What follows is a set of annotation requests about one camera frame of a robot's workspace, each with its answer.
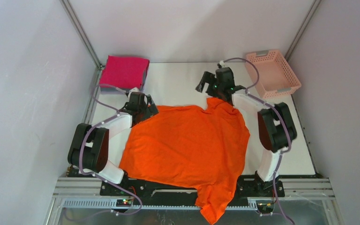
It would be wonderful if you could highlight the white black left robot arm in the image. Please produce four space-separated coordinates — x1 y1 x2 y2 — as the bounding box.
67 91 158 195

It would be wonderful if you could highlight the pink plastic basket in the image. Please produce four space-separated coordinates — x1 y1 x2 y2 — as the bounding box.
245 50 301 99

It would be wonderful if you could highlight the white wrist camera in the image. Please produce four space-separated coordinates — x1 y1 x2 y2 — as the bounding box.
127 87 140 97
217 60 229 69

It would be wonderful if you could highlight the aluminium frame rail front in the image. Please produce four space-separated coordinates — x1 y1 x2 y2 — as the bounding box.
44 177 342 225

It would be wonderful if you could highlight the aluminium corner post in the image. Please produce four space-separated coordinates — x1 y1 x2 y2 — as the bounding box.
285 0 322 61
60 0 103 70

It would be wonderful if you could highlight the orange t shirt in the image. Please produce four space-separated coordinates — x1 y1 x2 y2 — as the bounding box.
120 97 250 225

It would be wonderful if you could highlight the right aluminium corner post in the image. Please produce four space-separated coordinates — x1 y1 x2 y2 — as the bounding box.
285 0 322 61

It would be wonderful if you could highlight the right controller board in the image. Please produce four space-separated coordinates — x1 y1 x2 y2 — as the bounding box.
257 202 275 214

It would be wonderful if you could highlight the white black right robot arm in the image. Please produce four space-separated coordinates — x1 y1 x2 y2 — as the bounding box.
195 67 297 196

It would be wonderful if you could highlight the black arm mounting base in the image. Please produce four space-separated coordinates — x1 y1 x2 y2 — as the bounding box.
99 175 285 210

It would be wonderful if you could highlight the left controller board with leds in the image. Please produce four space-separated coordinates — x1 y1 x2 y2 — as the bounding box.
115 199 133 207

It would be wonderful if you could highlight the folded magenta t shirt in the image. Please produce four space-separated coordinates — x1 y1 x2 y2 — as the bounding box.
99 56 150 90

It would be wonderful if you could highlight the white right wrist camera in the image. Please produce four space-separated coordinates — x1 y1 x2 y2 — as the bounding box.
217 60 229 69

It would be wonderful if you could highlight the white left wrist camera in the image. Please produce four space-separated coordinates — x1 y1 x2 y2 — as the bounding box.
127 87 140 97

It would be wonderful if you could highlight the left aluminium corner post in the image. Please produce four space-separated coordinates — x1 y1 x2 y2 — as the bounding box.
60 0 103 70

